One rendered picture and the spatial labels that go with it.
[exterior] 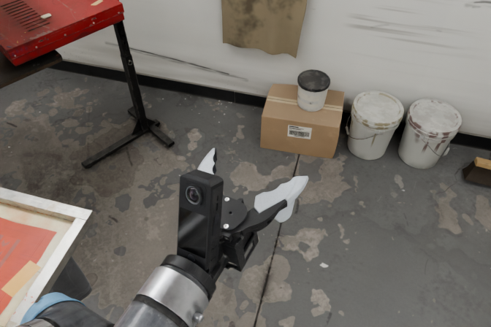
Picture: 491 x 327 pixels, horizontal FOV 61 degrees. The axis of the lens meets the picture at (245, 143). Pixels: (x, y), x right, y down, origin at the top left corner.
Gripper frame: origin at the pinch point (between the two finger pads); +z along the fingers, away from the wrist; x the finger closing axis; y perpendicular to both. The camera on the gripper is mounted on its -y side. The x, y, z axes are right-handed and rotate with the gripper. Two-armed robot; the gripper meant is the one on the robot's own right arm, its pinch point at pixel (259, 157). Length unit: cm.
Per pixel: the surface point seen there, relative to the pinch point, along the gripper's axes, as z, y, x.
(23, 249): -11, 61, -84
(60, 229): 0, 62, -79
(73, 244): -3, 61, -69
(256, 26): 173, 84, -99
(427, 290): 91, 174, 33
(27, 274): -16, 62, -76
